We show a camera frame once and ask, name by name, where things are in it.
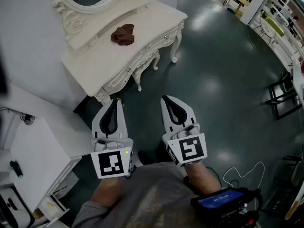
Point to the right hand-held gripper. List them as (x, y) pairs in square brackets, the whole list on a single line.
[(190, 148)]

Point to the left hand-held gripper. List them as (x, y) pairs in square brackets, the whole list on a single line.
[(111, 165)]

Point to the brown cloth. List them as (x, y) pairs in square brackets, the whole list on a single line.
[(122, 34)]

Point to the person's right forearm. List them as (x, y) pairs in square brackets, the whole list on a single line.
[(204, 177)]

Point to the person's left forearm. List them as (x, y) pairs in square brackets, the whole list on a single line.
[(107, 191)]

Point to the white dressing table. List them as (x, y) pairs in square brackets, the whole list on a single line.
[(152, 22)]

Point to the person's black trousers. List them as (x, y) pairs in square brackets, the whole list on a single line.
[(162, 153)]

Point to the person's black shoe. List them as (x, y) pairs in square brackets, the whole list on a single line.
[(145, 158)]

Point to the white cabinet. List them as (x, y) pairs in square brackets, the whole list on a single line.
[(40, 155)]

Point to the person's grey shirt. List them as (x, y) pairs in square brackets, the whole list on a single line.
[(142, 193)]

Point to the black device with blue screen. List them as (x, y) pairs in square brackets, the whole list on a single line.
[(221, 199)]

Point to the small black object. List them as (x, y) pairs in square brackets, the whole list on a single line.
[(16, 168)]

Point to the white rounded device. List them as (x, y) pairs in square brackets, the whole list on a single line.
[(14, 216)]

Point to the yellow round table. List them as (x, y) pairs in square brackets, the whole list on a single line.
[(242, 1)]

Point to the yellow-green cabinet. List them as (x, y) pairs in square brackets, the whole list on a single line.
[(275, 26)]

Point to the black metal frame stool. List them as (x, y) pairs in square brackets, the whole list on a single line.
[(272, 90)]

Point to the oval mirror ornate white frame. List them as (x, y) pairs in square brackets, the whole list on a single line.
[(71, 20)]

